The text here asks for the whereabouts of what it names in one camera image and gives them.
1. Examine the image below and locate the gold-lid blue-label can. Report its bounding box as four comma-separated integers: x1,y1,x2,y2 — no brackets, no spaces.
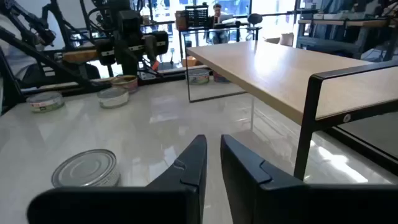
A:
213,70,231,84
110,74,139,94

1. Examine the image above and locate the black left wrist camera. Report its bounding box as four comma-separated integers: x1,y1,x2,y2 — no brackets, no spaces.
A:
117,9,143,40

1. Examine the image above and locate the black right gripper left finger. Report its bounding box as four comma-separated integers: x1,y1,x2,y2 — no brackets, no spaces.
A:
26,134,208,224

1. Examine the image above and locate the silver-lid green-label can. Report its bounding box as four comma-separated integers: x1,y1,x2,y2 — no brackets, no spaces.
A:
96,87,130,110
51,148,121,188
187,68,211,85
25,91,65,113

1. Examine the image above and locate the brown cardboard box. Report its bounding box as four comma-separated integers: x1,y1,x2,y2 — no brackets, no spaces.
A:
175,10,188,31

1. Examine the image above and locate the black background desk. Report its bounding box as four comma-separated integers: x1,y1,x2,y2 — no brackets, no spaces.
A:
178,21,262,63

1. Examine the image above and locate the wooden shelf black metal frame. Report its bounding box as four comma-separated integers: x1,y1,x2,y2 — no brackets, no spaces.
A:
185,39,398,182

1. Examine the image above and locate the wooden workbench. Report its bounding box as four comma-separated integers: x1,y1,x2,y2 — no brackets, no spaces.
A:
297,17,393,50

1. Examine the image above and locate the black mesh crate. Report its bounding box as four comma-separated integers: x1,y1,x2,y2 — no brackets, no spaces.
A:
185,5,209,28

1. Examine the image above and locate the orange cardboard box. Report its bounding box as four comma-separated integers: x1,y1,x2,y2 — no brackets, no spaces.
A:
182,55,203,68

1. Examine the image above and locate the person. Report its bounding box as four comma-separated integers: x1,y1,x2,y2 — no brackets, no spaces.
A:
208,3,233,44

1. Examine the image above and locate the beige box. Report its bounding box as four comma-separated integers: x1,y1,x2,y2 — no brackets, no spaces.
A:
264,32,295,47

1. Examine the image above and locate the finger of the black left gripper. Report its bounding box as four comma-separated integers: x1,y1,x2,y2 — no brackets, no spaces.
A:
95,39,116,66
151,30,170,57

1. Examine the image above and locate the round black lamp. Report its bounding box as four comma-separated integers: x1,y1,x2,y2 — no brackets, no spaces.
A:
248,12,264,26

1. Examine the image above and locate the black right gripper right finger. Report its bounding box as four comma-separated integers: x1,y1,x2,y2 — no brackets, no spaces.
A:
220,134,398,224

